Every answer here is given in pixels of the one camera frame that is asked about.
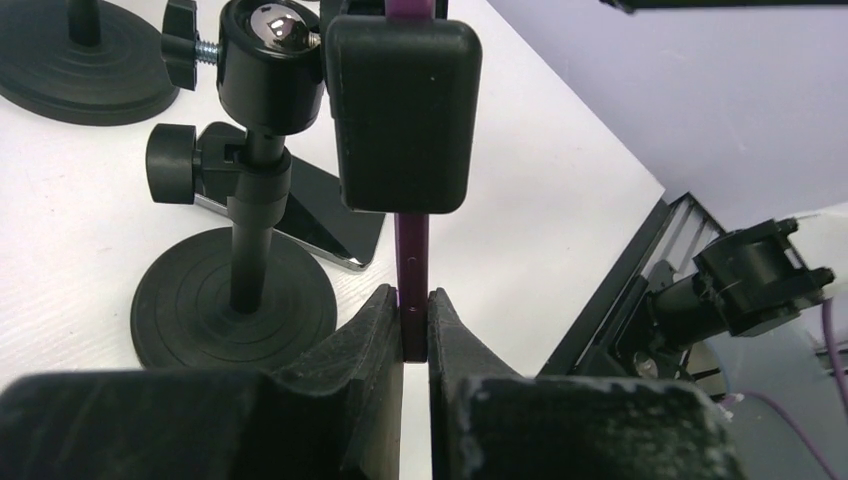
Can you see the phone from wooden stand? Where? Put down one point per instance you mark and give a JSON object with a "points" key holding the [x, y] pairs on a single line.
{"points": [[315, 216]]}

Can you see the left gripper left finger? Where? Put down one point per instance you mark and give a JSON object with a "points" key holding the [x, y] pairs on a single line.
{"points": [[334, 413]]}

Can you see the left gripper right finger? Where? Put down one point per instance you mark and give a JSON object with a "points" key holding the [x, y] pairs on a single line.
{"points": [[489, 422]]}

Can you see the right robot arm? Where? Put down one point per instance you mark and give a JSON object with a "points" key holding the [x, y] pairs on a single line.
{"points": [[700, 281]]}

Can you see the tall black tripod stand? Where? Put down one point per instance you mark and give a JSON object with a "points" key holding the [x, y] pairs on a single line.
{"points": [[82, 62]]}

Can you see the black round base stand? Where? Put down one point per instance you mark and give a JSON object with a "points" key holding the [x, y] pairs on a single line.
{"points": [[244, 295]]}

